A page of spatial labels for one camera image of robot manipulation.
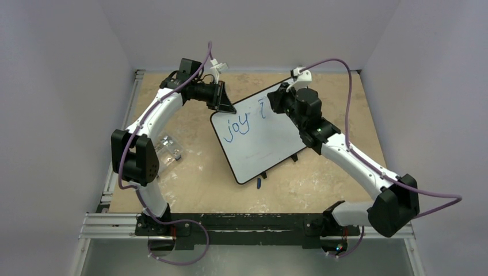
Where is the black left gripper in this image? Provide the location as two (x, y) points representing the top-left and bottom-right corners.
(192, 80), (237, 114)

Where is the white whiteboard with black frame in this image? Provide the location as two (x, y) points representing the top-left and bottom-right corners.
(210, 83), (306, 185)

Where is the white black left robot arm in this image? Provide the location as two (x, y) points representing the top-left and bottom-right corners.
(110, 58), (237, 235)

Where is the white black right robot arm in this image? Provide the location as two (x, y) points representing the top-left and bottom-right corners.
(267, 82), (420, 237)

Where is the clear plastic screw organizer box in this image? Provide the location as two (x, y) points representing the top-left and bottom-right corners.
(154, 132), (183, 174)

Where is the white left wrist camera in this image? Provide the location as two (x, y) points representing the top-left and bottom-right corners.
(209, 59), (228, 83)

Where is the aluminium frame rail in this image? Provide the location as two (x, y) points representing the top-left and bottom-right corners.
(78, 70), (426, 276)

